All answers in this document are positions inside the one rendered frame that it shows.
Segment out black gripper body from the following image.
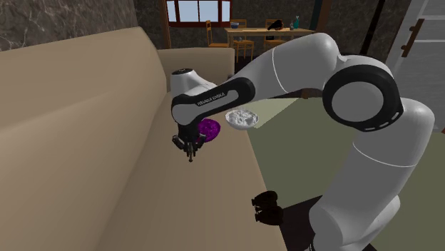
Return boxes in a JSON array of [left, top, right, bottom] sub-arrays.
[[177, 123, 200, 143]]

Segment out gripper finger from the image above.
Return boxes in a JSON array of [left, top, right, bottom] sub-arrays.
[[171, 135, 192, 163], [190, 133, 207, 163]]

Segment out purple ball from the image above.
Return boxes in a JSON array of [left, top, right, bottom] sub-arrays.
[[196, 118, 221, 143]]

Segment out white bowl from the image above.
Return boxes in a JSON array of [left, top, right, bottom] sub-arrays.
[[225, 108, 260, 131]]

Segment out wooden chair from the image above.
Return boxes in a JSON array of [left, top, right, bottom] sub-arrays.
[[230, 19, 256, 63], [205, 19, 230, 49], [262, 19, 288, 53]]

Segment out black binoculars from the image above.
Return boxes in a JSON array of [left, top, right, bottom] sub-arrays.
[[251, 190, 285, 227]]

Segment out beige sofa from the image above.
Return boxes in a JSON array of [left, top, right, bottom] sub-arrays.
[[0, 26, 290, 251]]

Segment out red framed window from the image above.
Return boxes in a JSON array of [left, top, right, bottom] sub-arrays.
[[165, 0, 233, 29]]

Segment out wooden dining table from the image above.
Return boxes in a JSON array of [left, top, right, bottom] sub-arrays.
[[224, 15, 316, 53]]

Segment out dark robot stand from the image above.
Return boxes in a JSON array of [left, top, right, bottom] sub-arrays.
[[279, 195, 379, 251]]

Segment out grey door with brown handle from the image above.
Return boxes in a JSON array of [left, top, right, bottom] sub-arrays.
[[384, 0, 445, 133]]

